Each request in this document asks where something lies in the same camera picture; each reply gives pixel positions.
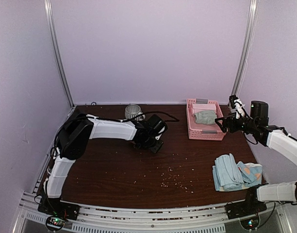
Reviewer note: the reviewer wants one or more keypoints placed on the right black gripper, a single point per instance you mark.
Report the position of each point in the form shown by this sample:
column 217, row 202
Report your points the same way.
column 226, row 120

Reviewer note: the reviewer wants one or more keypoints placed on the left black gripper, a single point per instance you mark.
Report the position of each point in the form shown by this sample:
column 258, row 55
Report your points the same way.
column 155, row 148

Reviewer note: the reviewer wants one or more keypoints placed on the pink plastic basket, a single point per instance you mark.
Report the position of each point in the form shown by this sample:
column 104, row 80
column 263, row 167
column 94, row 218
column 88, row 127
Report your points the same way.
column 200, row 131

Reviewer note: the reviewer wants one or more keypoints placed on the light blue towel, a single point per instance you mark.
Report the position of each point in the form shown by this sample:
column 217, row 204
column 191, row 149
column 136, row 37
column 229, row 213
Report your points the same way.
column 227, row 176

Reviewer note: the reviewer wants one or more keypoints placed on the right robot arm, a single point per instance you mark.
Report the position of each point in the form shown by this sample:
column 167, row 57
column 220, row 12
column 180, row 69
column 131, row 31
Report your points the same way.
column 271, row 136

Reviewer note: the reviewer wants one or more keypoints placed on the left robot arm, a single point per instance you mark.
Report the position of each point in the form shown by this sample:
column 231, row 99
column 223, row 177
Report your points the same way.
column 72, row 138

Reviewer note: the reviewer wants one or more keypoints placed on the striped ceramic mug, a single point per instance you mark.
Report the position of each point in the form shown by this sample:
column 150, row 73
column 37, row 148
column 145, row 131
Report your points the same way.
column 134, row 111

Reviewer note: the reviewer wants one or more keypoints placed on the grey green rolled towel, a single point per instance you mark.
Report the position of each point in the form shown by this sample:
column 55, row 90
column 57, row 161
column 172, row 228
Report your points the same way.
column 206, row 117

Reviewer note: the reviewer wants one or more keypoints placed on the pink folded towel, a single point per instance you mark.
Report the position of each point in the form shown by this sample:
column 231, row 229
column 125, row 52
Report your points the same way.
column 202, row 107

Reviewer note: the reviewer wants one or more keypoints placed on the blue patterned towel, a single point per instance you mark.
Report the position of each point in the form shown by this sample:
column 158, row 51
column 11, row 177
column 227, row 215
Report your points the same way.
column 251, row 173

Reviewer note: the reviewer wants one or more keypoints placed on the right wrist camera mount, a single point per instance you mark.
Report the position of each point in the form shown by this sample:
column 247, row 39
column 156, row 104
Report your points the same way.
column 237, row 106

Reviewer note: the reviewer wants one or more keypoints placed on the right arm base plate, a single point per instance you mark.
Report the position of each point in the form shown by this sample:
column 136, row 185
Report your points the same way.
column 244, row 208

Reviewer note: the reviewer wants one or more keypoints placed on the front aluminium rail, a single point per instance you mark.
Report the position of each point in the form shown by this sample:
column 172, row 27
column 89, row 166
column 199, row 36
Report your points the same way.
column 98, row 219

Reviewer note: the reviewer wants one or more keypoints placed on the right aluminium frame post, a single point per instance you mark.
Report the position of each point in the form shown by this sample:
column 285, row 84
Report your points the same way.
column 243, row 62

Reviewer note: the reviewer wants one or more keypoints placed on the aluminium frame post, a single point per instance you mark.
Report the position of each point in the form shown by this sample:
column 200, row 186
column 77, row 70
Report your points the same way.
column 243, row 62
column 56, row 50

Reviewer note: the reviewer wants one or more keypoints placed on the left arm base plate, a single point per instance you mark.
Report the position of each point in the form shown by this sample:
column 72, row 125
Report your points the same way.
column 55, row 207

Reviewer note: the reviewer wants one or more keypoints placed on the left aluminium frame post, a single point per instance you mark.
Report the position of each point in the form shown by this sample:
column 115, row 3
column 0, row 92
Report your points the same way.
column 56, row 50

